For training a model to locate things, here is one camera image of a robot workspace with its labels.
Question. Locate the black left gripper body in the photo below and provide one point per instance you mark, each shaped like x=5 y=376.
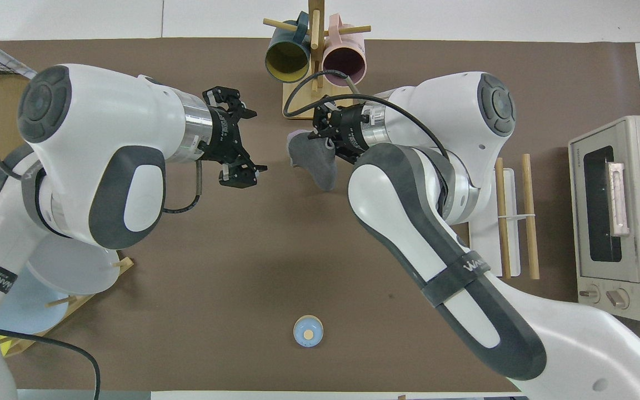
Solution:
x=225 y=133

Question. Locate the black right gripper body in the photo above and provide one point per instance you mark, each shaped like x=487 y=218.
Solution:
x=348 y=130

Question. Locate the purple grey towel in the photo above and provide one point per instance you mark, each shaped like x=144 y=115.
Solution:
x=320 y=166

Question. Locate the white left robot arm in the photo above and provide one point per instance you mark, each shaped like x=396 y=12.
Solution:
x=103 y=122

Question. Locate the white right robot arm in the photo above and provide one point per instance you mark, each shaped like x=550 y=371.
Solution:
x=409 y=222

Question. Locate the wooden plate rack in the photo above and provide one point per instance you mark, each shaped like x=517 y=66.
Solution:
x=124 y=263

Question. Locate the white wooden towel rack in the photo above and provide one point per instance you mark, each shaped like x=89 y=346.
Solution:
x=511 y=250

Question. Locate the wooden mug tree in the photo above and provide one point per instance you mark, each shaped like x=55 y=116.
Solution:
x=317 y=108

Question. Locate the pink mug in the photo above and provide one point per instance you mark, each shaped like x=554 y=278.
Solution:
x=344 y=62

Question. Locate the dark teal mug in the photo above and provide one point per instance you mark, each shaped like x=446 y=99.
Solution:
x=286 y=58

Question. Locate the brown table mat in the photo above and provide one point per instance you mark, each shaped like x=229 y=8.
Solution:
x=275 y=261

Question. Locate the blue round call bell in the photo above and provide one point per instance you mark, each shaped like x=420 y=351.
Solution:
x=308 y=331

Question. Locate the grey plate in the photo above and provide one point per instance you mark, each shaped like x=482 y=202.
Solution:
x=75 y=272

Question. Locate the white patterned paper sheet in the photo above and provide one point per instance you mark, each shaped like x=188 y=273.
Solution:
x=17 y=66

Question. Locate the light blue plate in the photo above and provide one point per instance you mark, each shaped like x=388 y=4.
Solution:
x=25 y=311

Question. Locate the yellow plate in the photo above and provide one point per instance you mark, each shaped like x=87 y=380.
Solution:
x=4 y=345

